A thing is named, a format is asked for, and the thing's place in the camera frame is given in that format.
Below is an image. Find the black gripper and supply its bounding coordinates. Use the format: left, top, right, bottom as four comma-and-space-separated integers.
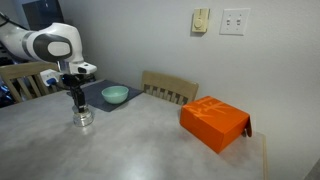
62, 74, 86, 112

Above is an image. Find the silver bowl lid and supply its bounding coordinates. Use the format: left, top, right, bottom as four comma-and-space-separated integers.
72, 105, 90, 116

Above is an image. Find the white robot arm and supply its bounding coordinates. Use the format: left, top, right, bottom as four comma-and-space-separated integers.
0, 14, 97, 113

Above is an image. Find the silver bowl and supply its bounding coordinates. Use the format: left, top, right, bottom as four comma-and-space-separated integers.
73, 111, 94, 127

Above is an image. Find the teal ceramic bowl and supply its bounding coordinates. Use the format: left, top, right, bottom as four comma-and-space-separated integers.
101, 86, 129, 104

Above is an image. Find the dark blue cloth mat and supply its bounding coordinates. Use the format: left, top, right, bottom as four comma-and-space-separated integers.
83, 80, 142, 112

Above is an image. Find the orange cardboard box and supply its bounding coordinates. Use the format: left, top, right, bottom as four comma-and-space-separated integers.
180, 96, 252, 153

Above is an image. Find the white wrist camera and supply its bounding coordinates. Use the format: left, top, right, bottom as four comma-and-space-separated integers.
69, 62, 97, 74

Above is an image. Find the wooden chair near camera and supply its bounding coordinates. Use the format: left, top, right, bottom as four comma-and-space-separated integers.
0, 62, 58, 103

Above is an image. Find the wooden chair at wall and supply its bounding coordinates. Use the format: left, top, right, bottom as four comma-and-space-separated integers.
141, 71, 199, 105

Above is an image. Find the beige dimmer switch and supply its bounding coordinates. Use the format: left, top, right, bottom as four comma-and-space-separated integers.
192, 8, 210, 33

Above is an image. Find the white double light switch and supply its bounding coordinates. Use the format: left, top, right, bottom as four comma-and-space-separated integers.
219, 8, 251, 36

